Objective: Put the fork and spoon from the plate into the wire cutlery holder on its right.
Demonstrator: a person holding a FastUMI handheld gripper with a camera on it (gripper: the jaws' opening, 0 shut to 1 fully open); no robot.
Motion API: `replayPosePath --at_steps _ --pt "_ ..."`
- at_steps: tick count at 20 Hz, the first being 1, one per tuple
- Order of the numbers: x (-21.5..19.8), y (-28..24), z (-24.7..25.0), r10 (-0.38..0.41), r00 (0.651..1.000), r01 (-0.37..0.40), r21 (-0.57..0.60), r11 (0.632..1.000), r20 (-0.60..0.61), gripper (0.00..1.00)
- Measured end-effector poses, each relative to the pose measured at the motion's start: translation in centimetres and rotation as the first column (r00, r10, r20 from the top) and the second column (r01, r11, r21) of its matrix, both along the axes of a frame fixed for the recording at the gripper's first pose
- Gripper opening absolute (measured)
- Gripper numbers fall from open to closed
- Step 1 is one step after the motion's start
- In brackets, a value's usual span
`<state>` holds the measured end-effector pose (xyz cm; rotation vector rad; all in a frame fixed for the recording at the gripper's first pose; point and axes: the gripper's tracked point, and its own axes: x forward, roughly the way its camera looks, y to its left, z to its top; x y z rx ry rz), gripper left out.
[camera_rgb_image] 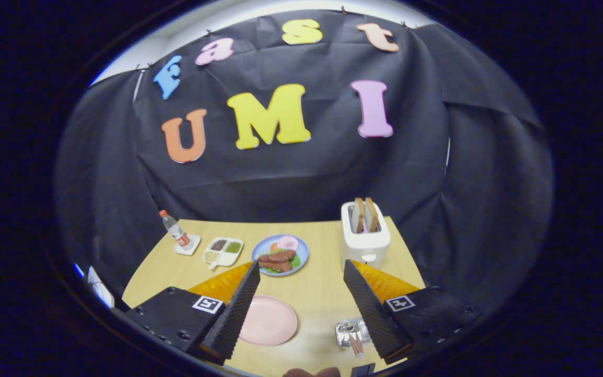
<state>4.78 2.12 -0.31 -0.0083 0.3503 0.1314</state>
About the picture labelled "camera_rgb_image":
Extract white toaster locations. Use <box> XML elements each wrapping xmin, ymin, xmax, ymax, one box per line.
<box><xmin>340</xmin><ymin>201</ymin><xmax>392</xmax><ymax>271</ymax></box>

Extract brown meat slice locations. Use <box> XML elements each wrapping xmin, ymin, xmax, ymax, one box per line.
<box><xmin>258</xmin><ymin>249</ymin><xmax>297</xmax><ymax>263</ymax></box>
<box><xmin>260</xmin><ymin>259</ymin><xmax>293</xmax><ymax>273</ymax></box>

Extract blue plate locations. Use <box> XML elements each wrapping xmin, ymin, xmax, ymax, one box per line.
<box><xmin>251</xmin><ymin>234</ymin><xmax>309</xmax><ymax>277</ymax></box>

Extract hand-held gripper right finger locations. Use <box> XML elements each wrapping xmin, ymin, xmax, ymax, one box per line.
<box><xmin>343</xmin><ymin>259</ymin><xmax>483</xmax><ymax>366</ymax></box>

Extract clear plastic tray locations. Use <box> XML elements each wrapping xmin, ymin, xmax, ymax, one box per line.
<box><xmin>335</xmin><ymin>317</ymin><xmax>373</xmax><ymax>350</ymax></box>

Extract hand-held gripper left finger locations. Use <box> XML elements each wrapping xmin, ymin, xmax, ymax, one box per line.
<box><xmin>124</xmin><ymin>260</ymin><xmax>261</xmax><ymax>366</ymax></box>

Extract clear water bottle red label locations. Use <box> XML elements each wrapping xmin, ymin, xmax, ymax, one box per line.
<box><xmin>159</xmin><ymin>209</ymin><xmax>191</xmax><ymax>248</ymax></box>

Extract white square coaster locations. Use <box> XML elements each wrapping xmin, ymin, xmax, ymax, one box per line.
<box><xmin>173</xmin><ymin>234</ymin><xmax>202</xmax><ymax>256</ymax></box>

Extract toast bread slice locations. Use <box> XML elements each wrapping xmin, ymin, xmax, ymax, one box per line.
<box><xmin>364</xmin><ymin>197</ymin><xmax>379</xmax><ymax>233</ymax></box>
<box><xmin>352</xmin><ymin>197</ymin><xmax>366</xmax><ymax>234</ymax></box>

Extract green lettuce leaf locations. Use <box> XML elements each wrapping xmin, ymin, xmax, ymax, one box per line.
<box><xmin>262</xmin><ymin>254</ymin><xmax>302</xmax><ymax>274</ymax></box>

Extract pink plate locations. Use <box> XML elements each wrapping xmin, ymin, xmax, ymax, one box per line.
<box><xmin>237</xmin><ymin>295</ymin><xmax>299</xmax><ymax>347</ymax></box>

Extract white divided condiment tray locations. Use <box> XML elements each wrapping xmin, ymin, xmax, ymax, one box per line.
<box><xmin>201</xmin><ymin>237</ymin><xmax>244</xmax><ymax>270</ymax></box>

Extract white paper sheets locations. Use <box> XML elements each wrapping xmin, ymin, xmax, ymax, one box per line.
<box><xmin>87</xmin><ymin>265</ymin><xmax>116</xmax><ymax>308</ymax></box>

